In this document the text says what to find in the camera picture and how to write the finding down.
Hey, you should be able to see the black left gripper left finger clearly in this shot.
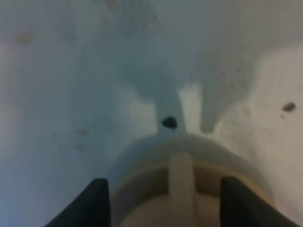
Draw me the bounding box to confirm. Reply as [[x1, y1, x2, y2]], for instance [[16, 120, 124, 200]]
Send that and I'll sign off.
[[47, 178, 111, 227]]

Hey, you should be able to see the beige teapot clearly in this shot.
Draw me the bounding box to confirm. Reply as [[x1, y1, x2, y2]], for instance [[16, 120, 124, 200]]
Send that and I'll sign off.
[[112, 154, 234, 227]]

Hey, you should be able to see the beige teapot coaster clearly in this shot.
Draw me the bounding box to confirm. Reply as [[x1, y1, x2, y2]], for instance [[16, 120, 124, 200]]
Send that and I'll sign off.
[[108, 134, 274, 227]]

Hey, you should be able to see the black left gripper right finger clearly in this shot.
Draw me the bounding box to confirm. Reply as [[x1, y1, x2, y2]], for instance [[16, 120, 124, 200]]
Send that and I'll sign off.
[[220, 177, 298, 227]]

